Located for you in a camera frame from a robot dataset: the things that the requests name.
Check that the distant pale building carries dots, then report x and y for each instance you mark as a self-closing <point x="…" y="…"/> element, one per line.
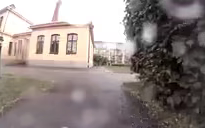
<point x="110" y="50"/>

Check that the leaf-strewn grass strip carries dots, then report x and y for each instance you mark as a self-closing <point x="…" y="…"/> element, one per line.
<point x="163" y="114"/>

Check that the small green bush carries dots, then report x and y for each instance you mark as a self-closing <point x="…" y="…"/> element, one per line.
<point x="100" y="60"/>

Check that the wet grey asphalt path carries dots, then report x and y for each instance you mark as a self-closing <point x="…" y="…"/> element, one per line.
<point x="83" y="96"/>

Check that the distant grass patch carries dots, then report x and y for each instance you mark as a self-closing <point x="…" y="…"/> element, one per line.
<point x="118" y="69"/>

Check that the cream building with chimney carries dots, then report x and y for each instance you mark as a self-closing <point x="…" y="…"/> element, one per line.
<point x="60" y="56"/>

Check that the grass lawn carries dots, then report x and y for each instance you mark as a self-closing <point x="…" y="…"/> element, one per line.
<point x="13" y="88"/>

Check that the large dark green bush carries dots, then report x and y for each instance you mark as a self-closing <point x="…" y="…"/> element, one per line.
<point x="170" y="66"/>

